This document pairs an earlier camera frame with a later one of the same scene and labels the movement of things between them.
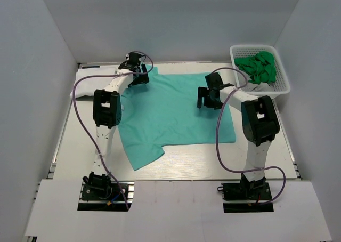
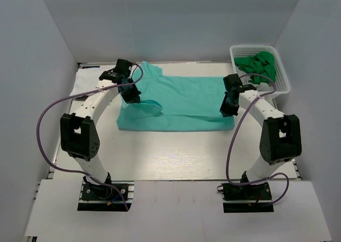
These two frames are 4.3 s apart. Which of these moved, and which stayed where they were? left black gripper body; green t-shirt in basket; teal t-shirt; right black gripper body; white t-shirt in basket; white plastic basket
Moved: left black gripper body; right black gripper body; teal t-shirt
Stayed: green t-shirt in basket; white t-shirt in basket; white plastic basket
